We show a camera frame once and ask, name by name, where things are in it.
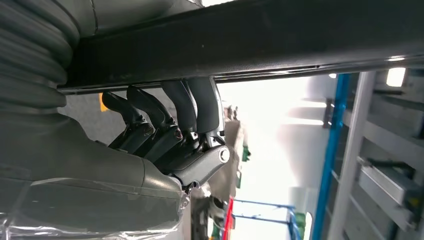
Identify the long red barrier belt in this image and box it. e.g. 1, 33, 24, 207
221, 197, 235, 240

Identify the blue metal beam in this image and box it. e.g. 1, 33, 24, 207
310, 72, 352, 240

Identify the grey metal shelving unit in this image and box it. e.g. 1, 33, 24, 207
326, 67, 424, 240

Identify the white ceiling light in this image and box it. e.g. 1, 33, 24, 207
385, 67, 407, 88

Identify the blue metal rack frame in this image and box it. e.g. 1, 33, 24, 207
233, 198, 303, 240

